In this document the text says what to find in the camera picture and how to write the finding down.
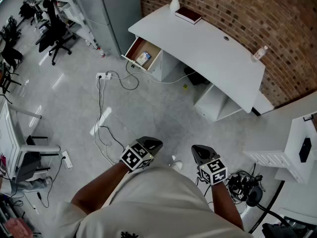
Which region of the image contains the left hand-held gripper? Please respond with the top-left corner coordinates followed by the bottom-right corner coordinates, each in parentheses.
top-left (119, 136), bottom-right (164, 172)

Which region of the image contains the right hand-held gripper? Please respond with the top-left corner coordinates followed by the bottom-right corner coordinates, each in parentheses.
top-left (191, 144), bottom-right (228, 186)

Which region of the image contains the blue packet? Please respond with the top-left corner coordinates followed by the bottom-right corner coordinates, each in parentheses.
top-left (135, 51), bottom-right (152, 67)

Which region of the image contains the white wooden drawer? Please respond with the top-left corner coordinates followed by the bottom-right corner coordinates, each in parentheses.
top-left (121, 36), bottom-right (163, 71)

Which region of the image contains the person's right forearm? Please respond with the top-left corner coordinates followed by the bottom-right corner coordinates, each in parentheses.
top-left (210, 181), bottom-right (245, 231)

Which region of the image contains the person's left forearm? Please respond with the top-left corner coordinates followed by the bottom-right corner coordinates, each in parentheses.
top-left (70, 161), bottom-right (132, 216)

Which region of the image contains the person's white shoe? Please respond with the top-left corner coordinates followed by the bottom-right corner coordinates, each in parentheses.
top-left (170, 155), bottom-right (183, 172)

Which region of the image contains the white open shelf cabinet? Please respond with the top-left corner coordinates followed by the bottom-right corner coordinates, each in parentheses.
top-left (193, 82), bottom-right (244, 122)

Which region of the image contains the person's white shirt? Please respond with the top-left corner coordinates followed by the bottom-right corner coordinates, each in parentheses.
top-left (54, 166), bottom-right (255, 238)

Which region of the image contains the black box under desk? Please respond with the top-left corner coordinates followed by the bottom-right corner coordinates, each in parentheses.
top-left (183, 66), bottom-right (211, 86)

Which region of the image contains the white louvred cabinet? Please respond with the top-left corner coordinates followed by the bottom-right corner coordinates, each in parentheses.
top-left (242, 113), bottom-right (317, 184)

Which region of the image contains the long white power strip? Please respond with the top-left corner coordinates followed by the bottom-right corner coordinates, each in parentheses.
top-left (61, 150), bottom-right (74, 171)

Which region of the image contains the black rectangular box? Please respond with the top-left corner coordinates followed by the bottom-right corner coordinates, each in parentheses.
top-left (298, 137), bottom-right (313, 164)

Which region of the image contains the white desk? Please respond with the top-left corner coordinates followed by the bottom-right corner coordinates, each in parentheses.
top-left (127, 3), bottom-right (266, 114)

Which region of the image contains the clear plastic water bottle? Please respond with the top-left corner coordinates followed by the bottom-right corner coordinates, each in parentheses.
top-left (250, 45), bottom-right (269, 63)

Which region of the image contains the black metal chair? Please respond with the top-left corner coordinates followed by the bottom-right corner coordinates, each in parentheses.
top-left (14, 134), bottom-right (52, 183)

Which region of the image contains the dark red book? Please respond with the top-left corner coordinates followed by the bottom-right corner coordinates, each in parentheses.
top-left (174, 7), bottom-right (203, 25)

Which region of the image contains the grey tall cabinet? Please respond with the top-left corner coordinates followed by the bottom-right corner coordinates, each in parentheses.
top-left (71, 0), bottom-right (143, 59)

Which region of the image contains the white vase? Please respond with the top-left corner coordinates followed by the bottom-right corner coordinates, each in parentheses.
top-left (169, 0), bottom-right (181, 13)

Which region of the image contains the white table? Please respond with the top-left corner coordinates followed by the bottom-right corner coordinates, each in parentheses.
top-left (0, 100), bottom-right (61, 183)

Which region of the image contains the black office chair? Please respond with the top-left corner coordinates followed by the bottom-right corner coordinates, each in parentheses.
top-left (35, 0), bottom-right (77, 66)

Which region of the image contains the white metal shelving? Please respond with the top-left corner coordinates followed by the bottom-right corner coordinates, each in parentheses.
top-left (29, 0), bottom-right (100, 50)

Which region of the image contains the pink cloth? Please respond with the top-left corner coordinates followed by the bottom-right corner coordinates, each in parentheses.
top-left (4, 218), bottom-right (34, 238)

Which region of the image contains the black cable tangle device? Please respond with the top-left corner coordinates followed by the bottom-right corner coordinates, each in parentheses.
top-left (225, 169), bottom-right (264, 207)

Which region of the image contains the grey looped cable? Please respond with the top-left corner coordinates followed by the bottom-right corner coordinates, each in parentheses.
top-left (106, 60), bottom-right (140, 91)

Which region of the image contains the white power cable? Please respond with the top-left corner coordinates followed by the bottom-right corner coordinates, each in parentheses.
top-left (110, 69), bottom-right (197, 84)

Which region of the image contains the black floor cable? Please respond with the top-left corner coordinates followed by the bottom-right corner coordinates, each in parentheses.
top-left (93, 77), bottom-right (126, 164)

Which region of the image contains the white desk pedestal cabinet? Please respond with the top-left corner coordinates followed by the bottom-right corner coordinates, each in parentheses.
top-left (148, 49), bottom-right (182, 83)

